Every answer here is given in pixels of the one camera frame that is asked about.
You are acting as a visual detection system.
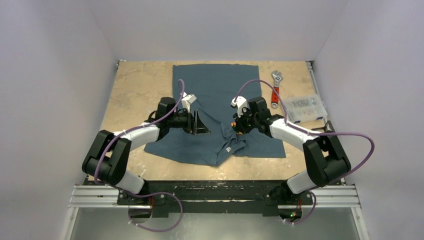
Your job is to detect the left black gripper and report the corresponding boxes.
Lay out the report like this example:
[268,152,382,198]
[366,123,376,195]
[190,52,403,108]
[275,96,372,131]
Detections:
[167,107,210,135]

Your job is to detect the blue grey t-shirt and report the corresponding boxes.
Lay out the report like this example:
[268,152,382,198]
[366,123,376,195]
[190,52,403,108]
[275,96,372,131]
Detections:
[144,64,286,167]

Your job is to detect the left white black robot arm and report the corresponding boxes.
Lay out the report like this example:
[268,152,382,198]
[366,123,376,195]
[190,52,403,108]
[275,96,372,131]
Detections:
[81,94,210,205]

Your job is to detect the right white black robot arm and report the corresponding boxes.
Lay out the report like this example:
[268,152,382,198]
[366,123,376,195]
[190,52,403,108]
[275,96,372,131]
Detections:
[231,96,352,204]

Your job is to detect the clear plastic screw box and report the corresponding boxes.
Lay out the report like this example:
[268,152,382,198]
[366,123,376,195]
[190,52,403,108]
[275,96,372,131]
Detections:
[283,94,328,124]

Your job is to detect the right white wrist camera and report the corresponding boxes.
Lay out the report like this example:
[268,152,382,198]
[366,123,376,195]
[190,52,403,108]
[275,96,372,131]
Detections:
[230,96,248,118]

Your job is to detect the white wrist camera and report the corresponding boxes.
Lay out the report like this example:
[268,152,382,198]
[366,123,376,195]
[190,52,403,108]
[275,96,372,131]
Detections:
[230,96,248,118]
[181,92,197,113]

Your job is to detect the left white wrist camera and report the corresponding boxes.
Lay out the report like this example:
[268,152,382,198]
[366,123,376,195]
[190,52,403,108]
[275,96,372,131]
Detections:
[181,92,197,113]

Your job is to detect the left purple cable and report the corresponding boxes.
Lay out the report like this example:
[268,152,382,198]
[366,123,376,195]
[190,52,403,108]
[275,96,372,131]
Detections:
[94,78,186,233]

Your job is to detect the purple cable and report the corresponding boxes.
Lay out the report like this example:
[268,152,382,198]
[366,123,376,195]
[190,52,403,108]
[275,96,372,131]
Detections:
[94,78,186,233]
[235,79,376,226]

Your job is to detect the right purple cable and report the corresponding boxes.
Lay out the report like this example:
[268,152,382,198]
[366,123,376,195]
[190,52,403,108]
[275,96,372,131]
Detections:
[235,79,376,226]

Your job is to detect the red handled adjustable wrench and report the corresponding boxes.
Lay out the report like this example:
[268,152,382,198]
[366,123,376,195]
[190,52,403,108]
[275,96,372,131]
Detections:
[271,70,283,109]

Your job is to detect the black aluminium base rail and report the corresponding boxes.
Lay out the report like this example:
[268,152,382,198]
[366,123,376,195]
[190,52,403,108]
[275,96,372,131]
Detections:
[68,179,362,220]

